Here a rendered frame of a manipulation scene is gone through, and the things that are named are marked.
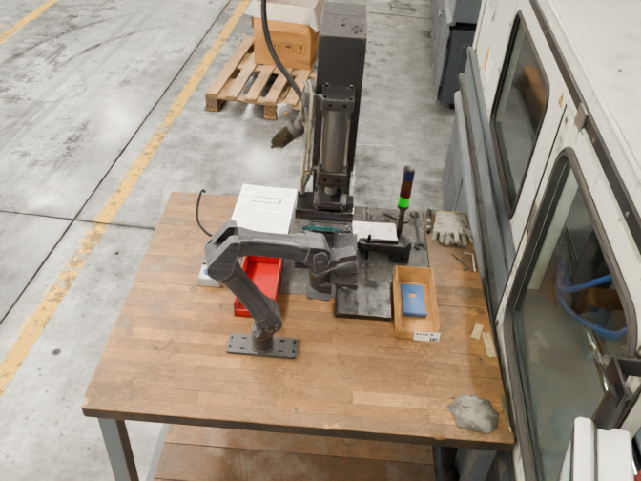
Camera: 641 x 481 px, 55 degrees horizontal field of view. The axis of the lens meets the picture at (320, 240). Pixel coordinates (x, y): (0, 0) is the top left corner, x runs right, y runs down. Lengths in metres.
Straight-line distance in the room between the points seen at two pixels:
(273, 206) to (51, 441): 1.32
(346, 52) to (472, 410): 1.01
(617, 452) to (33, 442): 2.29
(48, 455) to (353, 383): 1.47
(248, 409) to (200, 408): 0.12
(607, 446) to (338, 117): 1.08
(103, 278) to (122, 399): 1.77
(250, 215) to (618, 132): 1.33
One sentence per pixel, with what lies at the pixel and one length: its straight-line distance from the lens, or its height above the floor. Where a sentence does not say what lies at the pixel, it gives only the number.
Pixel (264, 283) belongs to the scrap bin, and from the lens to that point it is 1.99.
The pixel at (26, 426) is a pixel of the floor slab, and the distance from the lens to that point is 2.93.
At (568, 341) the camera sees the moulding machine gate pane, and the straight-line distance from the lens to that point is 1.50.
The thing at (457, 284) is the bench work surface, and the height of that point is 0.90.
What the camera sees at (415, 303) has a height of 0.91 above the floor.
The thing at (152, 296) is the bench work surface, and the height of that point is 0.90.
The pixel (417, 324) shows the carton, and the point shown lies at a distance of 1.92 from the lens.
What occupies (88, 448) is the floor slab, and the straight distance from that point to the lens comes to 2.79.
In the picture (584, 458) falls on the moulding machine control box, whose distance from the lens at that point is 1.05.
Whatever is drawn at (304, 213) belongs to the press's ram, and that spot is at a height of 1.13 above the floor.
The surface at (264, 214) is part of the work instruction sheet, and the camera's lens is 2.28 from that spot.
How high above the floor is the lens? 2.27
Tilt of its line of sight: 39 degrees down
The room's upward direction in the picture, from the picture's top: 4 degrees clockwise
